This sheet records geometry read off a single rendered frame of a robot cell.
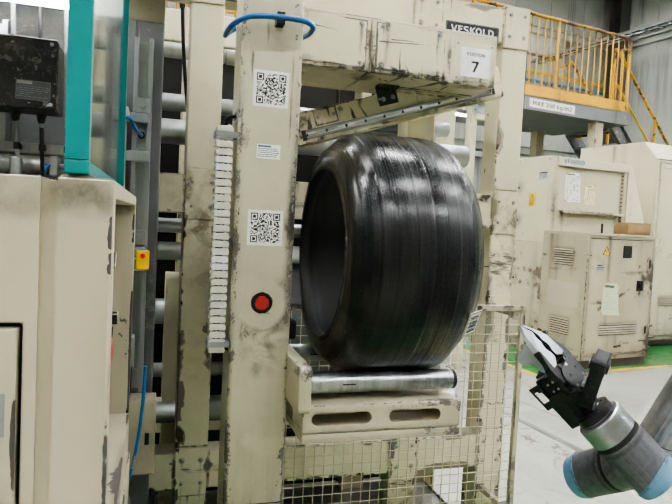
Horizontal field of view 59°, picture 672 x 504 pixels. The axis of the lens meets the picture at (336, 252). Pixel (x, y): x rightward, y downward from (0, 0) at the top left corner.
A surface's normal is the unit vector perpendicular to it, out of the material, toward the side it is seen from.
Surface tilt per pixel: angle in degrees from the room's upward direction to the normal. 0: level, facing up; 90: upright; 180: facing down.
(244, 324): 90
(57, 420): 90
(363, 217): 76
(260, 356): 90
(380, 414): 90
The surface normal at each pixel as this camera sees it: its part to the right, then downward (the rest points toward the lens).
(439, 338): 0.21, 0.63
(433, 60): 0.29, 0.07
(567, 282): -0.90, -0.02
